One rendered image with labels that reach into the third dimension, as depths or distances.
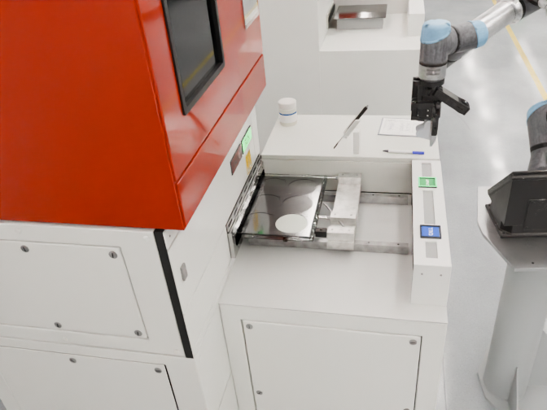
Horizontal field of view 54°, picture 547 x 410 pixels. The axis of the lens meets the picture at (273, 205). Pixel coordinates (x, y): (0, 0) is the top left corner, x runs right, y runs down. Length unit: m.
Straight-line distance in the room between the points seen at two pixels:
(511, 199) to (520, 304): 0.45
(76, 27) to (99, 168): 0.28
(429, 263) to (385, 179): 0.56
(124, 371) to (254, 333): 0.37
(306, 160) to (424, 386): 0.83
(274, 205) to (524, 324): 0.96
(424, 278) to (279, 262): 0.45
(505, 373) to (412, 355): 0.76
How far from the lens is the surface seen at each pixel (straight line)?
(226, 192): 1.56
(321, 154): 1.90
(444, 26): 1.53
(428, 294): 1.49
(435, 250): 1.48
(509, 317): 2.08
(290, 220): 1.68
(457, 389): 2.40
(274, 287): 1.56
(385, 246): 1.66
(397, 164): 1.89
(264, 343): 1.62
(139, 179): 1.10
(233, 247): 1.61
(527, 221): 1.78
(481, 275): 2.92
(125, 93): 1.02
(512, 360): 2.22
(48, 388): 1.79
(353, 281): 1.57
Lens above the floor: 1.87
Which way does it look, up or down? 34 degrees down
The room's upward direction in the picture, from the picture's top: 6 degrees counter-clockwise
